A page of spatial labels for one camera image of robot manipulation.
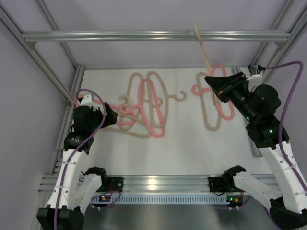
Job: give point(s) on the beige hanger with right hook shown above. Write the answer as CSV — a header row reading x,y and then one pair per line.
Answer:
x,y
154,102

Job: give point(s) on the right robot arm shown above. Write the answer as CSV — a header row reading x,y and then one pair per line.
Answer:
x,y
288,205

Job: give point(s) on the aluminium frame structure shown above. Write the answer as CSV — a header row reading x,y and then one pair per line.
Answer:
x,y
270,29

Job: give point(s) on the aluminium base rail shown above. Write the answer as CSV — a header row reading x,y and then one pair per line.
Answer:
x,y
164,184

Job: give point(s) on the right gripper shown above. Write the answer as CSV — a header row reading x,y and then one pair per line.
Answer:
x,y
232,86

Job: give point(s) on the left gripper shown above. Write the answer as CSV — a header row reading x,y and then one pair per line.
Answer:
x,y
101,115

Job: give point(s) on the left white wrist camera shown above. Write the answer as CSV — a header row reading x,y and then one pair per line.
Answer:
x,y
88,100

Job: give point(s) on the perforated cable duct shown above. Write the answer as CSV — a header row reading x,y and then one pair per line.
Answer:
x,y
162,199

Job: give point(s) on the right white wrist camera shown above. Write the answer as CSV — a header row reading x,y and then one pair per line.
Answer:
x,y
256,73

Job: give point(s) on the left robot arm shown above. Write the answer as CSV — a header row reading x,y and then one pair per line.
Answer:
x,y
77,182

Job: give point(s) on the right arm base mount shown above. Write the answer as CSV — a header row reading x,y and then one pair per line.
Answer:
x,y
220,185

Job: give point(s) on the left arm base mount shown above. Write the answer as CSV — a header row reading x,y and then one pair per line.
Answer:
x,y
112,184

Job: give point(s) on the beige hanger bottom pile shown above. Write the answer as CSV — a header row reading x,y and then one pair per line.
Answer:
x,y
126,129

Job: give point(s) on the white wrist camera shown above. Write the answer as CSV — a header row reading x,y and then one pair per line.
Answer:
x,y
256,73
88,100

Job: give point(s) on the aluminium hanging rail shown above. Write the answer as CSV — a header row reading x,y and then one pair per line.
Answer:
x,y
186,35

